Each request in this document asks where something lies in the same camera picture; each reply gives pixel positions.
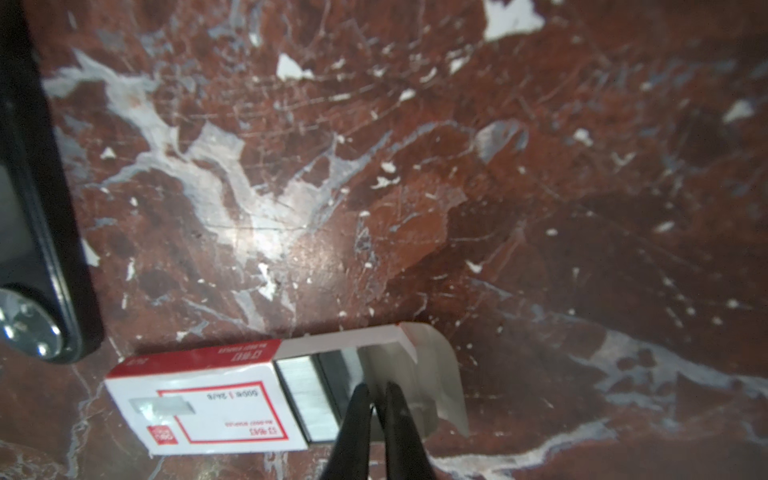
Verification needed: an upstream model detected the black stapler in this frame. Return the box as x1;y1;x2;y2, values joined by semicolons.
1;1;104;364

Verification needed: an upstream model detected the red white staple box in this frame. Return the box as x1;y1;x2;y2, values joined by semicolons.
105;322;469;455

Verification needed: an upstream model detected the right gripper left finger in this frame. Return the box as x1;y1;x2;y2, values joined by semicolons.
320;383;373;480

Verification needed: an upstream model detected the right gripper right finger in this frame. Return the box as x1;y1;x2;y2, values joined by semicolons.
383;382;437;480

